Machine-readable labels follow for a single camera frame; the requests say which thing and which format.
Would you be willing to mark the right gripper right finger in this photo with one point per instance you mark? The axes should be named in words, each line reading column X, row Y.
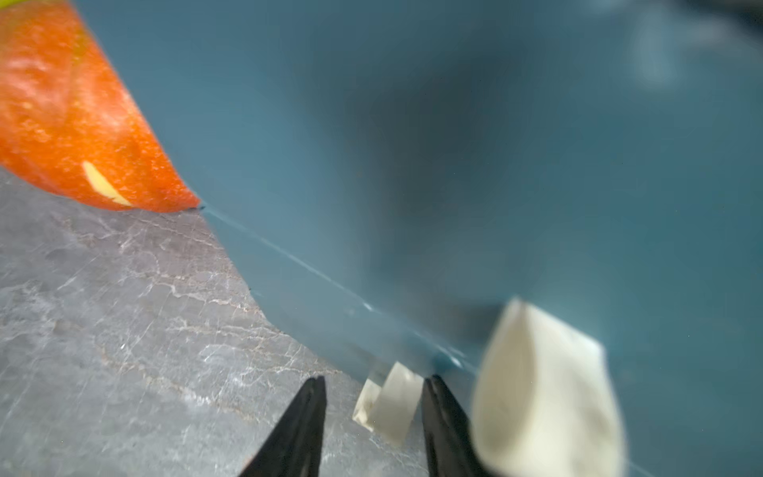
column 448, row 445

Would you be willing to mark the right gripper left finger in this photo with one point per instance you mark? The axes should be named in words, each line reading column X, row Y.
column 294, row 447

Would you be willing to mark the teal drawer cabinet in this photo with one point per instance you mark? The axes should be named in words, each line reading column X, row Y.
column 601, row 160

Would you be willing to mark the teal drawer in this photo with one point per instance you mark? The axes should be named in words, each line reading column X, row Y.
column 389, row 355

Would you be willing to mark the orange pumpkin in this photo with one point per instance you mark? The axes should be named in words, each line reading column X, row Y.
column 68, row 124

